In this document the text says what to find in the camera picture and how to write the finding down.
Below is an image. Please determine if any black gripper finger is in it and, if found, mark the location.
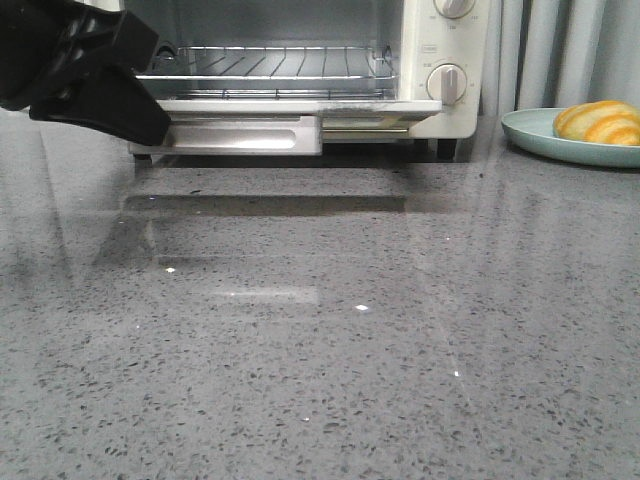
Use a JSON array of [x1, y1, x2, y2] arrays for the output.
[[64, 1, 159, 70], [29, 66, 169, 146]]

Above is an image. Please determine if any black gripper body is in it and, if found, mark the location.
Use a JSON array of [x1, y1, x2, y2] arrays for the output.
[[1, 1, 95, 111]]

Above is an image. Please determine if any oven glass door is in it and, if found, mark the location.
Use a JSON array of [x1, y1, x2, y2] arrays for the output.
[[129, 99, 442, 156]]

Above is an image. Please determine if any golden croissant bread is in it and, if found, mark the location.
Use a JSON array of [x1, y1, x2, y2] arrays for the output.
[[553, 100, 639, 146]]

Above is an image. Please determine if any white Toshiba toaster oven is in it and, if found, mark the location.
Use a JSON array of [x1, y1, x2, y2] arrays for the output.
[[121, 1, 490, 159]]

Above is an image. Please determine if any lower oven control knob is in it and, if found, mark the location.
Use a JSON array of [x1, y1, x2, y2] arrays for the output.
[[426, 63, 468, 106]]

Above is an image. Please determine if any oven control knob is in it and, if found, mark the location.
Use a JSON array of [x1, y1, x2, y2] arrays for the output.
[[426, 63, 468, 106], [434, 0, 475, 20]]

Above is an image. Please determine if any upper oven control knob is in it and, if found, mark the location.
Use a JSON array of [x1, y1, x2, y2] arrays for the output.
[[434, 0, 475, 20]]

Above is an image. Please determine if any teal green plate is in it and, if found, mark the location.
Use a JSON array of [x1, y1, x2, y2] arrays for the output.
[[501, 108, 640, 169]]

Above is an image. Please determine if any metal wire oven rack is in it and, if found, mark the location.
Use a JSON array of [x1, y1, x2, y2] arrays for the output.
[[138, 46, 398, 100]]

